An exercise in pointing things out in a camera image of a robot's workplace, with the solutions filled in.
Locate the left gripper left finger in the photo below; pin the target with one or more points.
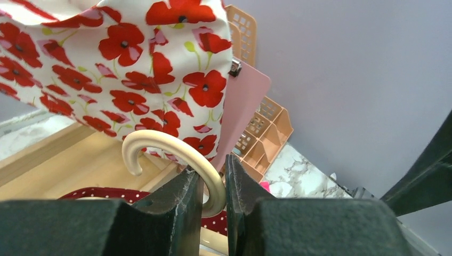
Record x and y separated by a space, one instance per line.
166 222

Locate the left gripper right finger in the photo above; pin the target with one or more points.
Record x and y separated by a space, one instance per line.
261 224

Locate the cream plastic hanger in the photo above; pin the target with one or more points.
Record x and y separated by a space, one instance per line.
137 140

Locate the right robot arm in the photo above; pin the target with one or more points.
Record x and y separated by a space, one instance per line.
428 181

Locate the red poppy print skirt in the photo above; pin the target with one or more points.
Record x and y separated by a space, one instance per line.
121 66

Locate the peach plastic organizer basket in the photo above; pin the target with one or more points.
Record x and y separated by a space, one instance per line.
270 126

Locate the pink clipboard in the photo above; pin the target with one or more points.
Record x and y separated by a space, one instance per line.
246 87

